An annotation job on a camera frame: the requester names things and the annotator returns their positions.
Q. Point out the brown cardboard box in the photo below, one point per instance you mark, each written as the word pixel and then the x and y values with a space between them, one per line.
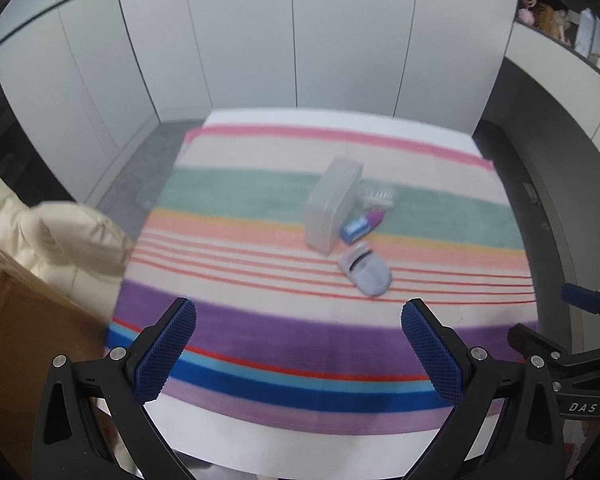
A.
pixel 30 350

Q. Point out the translucent plastic box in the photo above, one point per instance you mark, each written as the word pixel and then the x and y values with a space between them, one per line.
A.
pixel 330 200

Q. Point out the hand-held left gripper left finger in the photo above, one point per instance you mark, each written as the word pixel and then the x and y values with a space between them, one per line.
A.
pixel 165 350

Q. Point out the cream puffy jacket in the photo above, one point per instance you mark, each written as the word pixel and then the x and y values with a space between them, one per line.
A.
pixel 70 240

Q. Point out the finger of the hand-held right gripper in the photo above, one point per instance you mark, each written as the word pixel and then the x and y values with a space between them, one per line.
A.
pixel 580 297
pixel 535 340

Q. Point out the grey wall socket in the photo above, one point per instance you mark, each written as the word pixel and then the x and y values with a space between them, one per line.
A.
pixel 530 192

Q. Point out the striped colourful cloth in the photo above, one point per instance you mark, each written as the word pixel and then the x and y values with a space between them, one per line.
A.
pixel 260 195

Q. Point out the beige plush toy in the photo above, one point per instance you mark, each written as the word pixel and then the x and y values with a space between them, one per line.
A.
pixel 547 17

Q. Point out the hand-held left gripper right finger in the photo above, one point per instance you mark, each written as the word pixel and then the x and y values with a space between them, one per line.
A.
pixel 432 355

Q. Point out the small purple item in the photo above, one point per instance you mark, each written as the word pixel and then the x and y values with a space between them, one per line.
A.
pixel 375 216

